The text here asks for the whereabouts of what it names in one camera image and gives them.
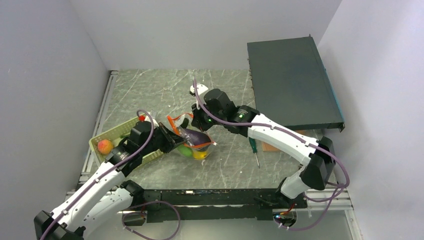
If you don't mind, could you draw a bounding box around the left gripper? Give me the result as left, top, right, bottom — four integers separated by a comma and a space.
140, 122, 187, 156

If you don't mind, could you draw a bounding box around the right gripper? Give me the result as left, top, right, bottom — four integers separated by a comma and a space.
191, 99, 226, 132

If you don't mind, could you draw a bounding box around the green toy cucumber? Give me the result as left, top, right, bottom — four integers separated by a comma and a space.
177, 145, 193, 158

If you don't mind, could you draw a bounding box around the dark green toy avocado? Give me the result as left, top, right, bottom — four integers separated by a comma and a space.
180, 118, 190, 129

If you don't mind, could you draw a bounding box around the dark purple toy eggplant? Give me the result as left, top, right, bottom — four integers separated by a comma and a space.
179, 128, 213, 148

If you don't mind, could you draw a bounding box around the clear zip top bag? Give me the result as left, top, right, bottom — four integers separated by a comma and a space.
166, 112, 217, 161

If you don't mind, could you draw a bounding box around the yellow toy fruit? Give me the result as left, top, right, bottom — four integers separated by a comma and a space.
192, 151, 209, 160

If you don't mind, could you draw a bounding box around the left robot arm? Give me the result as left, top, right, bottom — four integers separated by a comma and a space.
34, 120, 185, 240

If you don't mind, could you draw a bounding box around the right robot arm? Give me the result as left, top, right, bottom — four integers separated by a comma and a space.
190, 84, 335, 208

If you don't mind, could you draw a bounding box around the green plastic basket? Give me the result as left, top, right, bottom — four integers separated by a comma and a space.
88, 115, 167, 170

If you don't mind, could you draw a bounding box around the wooden board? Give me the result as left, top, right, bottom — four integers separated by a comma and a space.
254, 128, 319, 155

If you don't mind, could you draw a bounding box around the red toy tomato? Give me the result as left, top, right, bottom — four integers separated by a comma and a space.
97, 139, 114, 156

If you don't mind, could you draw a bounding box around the dark green metal case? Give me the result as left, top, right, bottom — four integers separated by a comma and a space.
247, 35, 345, 131

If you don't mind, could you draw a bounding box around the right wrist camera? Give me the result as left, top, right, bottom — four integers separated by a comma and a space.
189, 83, 209, 110

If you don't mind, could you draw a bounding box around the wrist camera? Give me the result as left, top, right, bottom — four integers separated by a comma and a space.
189, 83, 209, 110
137, 111, 159, 128

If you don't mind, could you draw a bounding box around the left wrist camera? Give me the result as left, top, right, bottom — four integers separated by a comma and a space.
137, 111, 159, 128

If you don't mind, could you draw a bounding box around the green handled screwdriver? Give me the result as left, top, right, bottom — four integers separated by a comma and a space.
248, 137, 261, 168

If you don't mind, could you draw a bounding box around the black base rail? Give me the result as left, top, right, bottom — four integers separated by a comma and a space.
127, 188, 308, 223

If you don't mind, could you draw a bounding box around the aluminium frame rail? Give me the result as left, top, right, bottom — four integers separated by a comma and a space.
65, 70, 119, 200

